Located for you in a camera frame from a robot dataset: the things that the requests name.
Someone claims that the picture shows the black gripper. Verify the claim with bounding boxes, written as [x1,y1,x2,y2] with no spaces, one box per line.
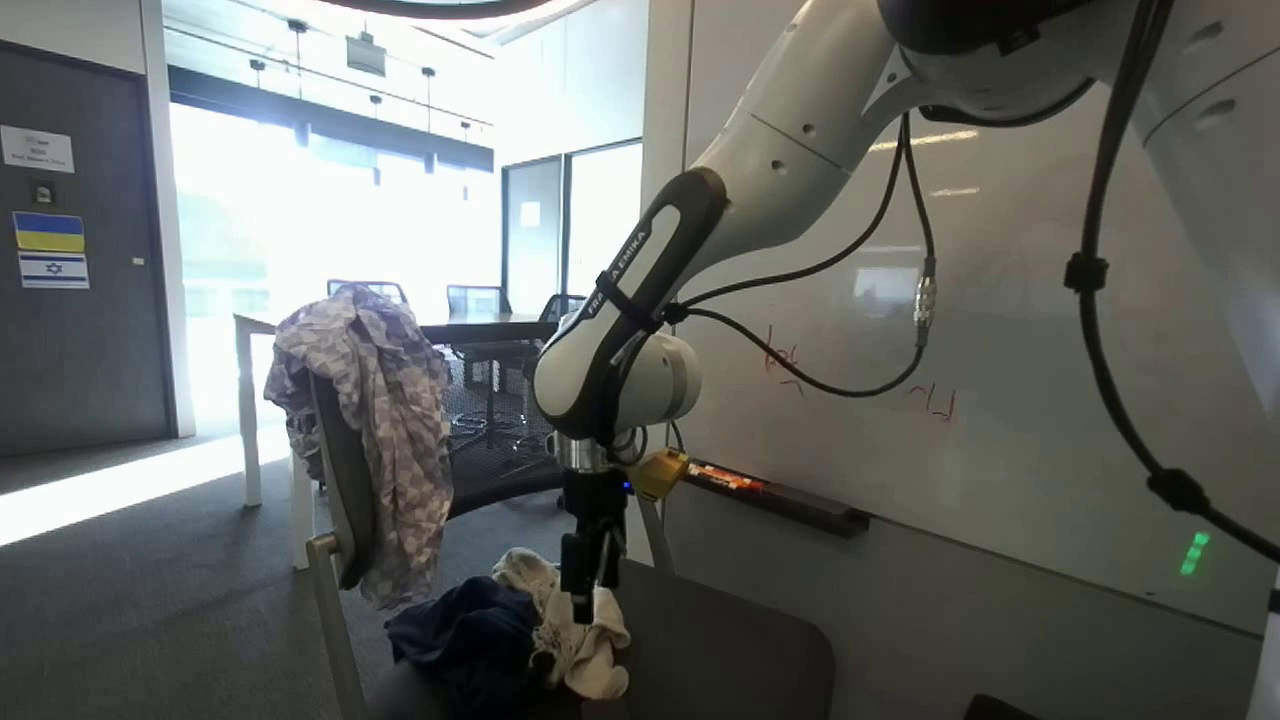
[556,458,636,627]

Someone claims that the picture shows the cream towel cloth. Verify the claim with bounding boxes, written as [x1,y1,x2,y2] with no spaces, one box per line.
[489,545,636,703]

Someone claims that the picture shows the purple white checked cloth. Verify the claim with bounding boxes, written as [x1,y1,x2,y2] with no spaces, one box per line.
[260,291,458,610]

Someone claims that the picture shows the dark blue cloth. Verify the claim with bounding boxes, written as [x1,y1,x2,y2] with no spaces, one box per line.
[385,573,548,720]

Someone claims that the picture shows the black mesh back chair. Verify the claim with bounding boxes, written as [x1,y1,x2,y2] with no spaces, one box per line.
[301,366,840,720]

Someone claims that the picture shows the black whiteboard marker tray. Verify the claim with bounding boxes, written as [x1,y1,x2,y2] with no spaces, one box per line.
[671,452,871,539]

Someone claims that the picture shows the white meeting table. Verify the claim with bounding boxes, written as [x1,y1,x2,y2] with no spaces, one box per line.
[233,312,564,576]

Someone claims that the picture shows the dark grey door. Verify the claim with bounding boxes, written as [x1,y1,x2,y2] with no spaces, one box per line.
[0,38,174,466]

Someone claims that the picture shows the hanging ceiling sign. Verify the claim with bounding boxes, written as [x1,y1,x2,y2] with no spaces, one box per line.
[340,33,391,81]

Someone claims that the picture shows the round ceiling lamp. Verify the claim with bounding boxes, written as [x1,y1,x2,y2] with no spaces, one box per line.
[315,0,551,24]

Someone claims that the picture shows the green indicator light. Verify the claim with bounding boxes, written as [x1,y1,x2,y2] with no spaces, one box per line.
[1177,529,1215,580]

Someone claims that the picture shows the blue yellow flag poster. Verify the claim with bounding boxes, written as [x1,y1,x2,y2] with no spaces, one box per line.
[11,209,94,291]

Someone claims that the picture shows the white door sign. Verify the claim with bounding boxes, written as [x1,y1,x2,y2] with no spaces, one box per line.
[0,124,81,177]

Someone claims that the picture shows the yellowish wrist camera box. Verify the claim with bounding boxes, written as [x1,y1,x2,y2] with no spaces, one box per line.
[630,450,692,503]

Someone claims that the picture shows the thin black camera cable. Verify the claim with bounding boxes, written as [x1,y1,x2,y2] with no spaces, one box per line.
[660,114,941,403]

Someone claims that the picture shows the thick black cable hose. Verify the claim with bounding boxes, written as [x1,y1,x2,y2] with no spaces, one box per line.
[1058,0,1280,564]

